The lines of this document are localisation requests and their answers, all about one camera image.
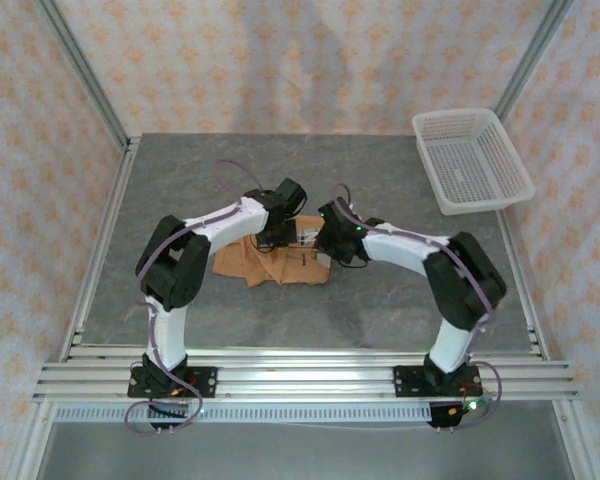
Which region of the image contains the tan brown t-shirt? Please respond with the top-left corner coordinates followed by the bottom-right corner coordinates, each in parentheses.
top-left (212, 214), bottom-right (331, 289)

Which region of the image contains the white perforated plastic basket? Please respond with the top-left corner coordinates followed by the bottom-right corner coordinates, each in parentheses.
top-left (411, 107), bottom-right (534, 215)

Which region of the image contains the grey metal lower panel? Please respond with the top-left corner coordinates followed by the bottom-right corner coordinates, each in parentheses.
top-left (44, 422), bottom-right (576, 480)

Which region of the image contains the aluminium mounting rail beam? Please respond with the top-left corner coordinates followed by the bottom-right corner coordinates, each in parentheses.
top-left (32, 349), bottom-right (579, 401)

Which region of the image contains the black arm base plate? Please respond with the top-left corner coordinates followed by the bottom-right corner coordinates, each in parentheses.
top-left (393, 364), bottom-right (483, 400)
top-left (127, 366), bottom-right (219, 400)

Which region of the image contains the slotted grey cable duct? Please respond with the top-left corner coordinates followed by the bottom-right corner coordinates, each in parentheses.
top-left (52, 403), bottom-right (434, 425)

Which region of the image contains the aluminium table side rail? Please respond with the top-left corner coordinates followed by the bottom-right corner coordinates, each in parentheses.
top-left (494, 207), bottom-right (551, 361)
top-left (59, 134), bottom-right (142, 361)

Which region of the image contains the small electronics board with wires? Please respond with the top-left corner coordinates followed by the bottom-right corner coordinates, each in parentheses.
top-left (442, 398), bottom-right (494, 421)

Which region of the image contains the aluminium frame post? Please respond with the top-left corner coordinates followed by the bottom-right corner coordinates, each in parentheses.
top-left (32, 0), bottom-right (131, 151)
top-left (494, 0), bottom-right (576, 119)

